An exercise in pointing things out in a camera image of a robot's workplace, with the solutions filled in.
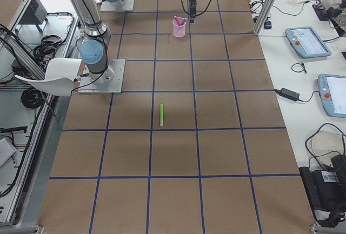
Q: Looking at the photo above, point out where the pink marker pen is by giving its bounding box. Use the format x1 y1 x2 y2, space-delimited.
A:
174 16 181 26

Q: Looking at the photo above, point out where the pink mesh cup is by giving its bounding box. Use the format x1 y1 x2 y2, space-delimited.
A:
172 17 187 38

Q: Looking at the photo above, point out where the green marker pen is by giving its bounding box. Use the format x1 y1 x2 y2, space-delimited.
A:
159 103 164 126

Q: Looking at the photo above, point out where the far blue teach pendant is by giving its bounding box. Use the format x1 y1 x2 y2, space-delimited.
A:
285 26 331 58

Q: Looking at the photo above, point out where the blue teach pendant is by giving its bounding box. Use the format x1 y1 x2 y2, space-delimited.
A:
285 26 331 58
317 74 345 118

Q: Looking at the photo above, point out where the black power adapter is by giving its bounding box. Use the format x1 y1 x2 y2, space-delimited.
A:
274 88 300 102

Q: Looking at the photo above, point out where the near blue teach pendant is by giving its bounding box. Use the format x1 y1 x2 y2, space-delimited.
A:
317 74 345 118

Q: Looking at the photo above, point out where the black box device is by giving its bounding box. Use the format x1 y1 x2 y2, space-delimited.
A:
299 155 345 228

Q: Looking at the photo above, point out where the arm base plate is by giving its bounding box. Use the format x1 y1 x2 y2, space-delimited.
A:
100 0 135 12
78 59 125 94

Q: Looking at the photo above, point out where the aluminium frame post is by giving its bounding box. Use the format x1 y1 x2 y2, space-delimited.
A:
254 0 275 36

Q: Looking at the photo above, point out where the small black coiled cable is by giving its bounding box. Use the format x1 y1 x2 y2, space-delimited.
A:
291 61 308 74

